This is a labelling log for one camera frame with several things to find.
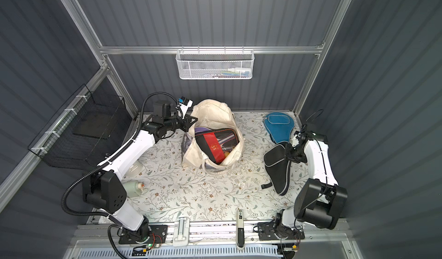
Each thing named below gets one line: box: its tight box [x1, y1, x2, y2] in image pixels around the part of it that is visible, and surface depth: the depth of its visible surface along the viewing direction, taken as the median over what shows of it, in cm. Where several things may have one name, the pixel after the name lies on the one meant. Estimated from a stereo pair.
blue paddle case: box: [263, 111, 295, 144], surface depth 114 cm
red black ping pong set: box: [194, 128, 240, 165], surface depth 93 cm
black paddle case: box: [260, 134, 292, 196], surface depth 86 cm
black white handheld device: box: [235, 208, 245, 250], surface depth 72 cm
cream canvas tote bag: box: [181, 98, 245, 175], surface depth 84 cm
